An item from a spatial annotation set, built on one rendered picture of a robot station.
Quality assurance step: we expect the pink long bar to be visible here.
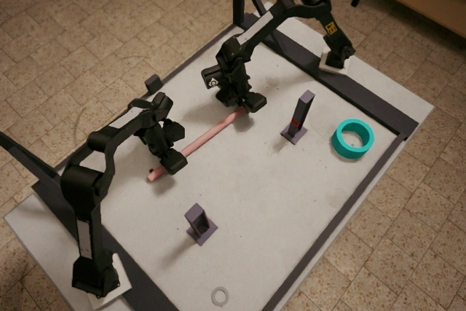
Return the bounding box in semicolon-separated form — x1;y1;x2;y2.
147;106;246;182

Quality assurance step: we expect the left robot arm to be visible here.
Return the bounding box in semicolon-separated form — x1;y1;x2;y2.
200;0;355;107

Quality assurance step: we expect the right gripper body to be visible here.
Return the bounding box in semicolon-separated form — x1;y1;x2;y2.
139;131;188;176

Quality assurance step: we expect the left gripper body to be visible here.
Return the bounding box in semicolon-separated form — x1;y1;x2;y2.
226;74;267;113

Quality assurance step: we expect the teal open ring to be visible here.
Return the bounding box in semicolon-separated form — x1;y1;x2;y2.
332;119;374;159

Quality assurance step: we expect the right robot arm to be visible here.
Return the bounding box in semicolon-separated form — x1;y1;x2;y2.
60;91;185;299

